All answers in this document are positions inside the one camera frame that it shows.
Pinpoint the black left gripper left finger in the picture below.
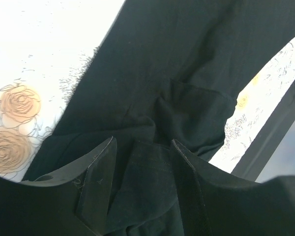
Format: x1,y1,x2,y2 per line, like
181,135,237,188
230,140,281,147
0,137,117,236

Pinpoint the black t shirt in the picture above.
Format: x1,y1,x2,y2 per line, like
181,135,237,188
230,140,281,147
24,0,295,236

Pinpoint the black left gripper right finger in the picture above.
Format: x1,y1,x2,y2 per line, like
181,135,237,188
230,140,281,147
171,140,295,236

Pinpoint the floral table mat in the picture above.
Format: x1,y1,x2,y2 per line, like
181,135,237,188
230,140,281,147
0,0,295,182

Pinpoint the aluminium frame rail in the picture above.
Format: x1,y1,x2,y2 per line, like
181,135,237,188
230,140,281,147
232,80,295,181

